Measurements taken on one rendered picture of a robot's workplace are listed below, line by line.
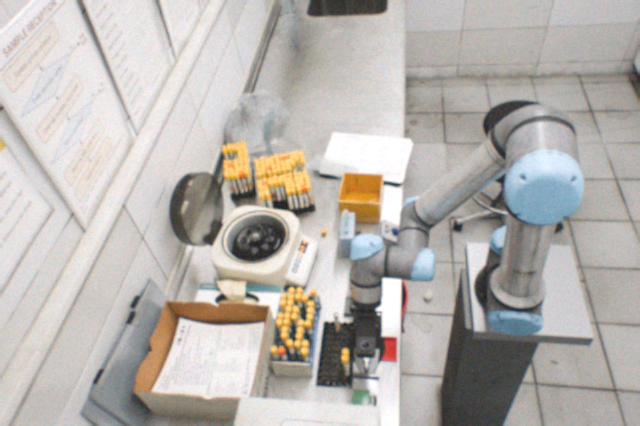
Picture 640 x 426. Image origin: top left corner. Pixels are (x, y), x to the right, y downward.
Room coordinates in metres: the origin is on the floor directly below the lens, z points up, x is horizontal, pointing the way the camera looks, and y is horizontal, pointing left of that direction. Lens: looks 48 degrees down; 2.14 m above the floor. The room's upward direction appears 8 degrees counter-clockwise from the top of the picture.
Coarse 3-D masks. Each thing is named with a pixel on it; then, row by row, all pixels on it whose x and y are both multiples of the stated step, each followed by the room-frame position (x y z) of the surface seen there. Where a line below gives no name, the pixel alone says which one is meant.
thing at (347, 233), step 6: (342, 216) 1.02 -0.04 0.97; (348, 216) 1.02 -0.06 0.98; (354, 216) 1.02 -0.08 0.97; (342, 222) 1.00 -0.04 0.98; (348, 222) 0.99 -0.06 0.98; (354, 222) 1.00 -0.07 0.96; (342, 228) 0.97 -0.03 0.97; (348, 228) 0.97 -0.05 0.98; (354, 228) 0.99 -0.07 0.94; (342, 234) 0.95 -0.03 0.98; (348, 234) 0.95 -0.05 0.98; (354, 234) 0.98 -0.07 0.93; (360, 234) 1.01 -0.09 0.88; (342, 240) 0.94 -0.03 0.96; (348, 240) 0.93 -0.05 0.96; (342, 246) 0.94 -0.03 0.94; (348, 246) 0.93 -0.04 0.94; (342, 252) 0.94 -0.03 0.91; (348, 252) 0.93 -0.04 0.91
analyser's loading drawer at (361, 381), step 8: (360, 376) 0.54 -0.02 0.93; (368, 376) 0.53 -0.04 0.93; (376, 376) 0.53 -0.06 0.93; (352, 384) 0.52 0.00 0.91; (360, 384) 0.52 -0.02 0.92; (368, 384) 0.52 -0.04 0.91; (376, 384) 0.52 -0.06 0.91; (352, 392) 0.50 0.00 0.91; (376, 392) 0.50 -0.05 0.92; (376, 400) 0.47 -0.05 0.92
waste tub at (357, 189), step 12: (348, 180) 1.20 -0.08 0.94; (360, 180) 1.19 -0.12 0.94; (372, 180) 1.18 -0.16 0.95; (348, 192) 1.20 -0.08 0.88; (360, 192) 1.19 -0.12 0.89; (372, 192) 1.18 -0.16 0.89; (348, 204) 1.08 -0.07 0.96; (360, 204) 1.07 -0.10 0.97; (372, 204) 1.05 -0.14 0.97; (360, 216) 1.07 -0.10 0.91; (372, 216) 1.06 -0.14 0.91
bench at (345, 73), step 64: (320, 0) 2.82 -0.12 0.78; (384, 0) 2.75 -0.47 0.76; (256, 64) 2.07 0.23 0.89; (320, 64) 2.02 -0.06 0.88; (384, 64) 1.95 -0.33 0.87; (320, 128) 1.57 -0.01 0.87; (384, 128) 1.52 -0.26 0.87; (320, 192) 1.23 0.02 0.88; (384, 192) 1.19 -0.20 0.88; (192, 256) 1.03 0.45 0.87; (320, 256) 0.96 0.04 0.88; (320, 320) 0.73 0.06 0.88; (384, 320) 0.71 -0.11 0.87; (384, 384) 0.53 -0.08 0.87
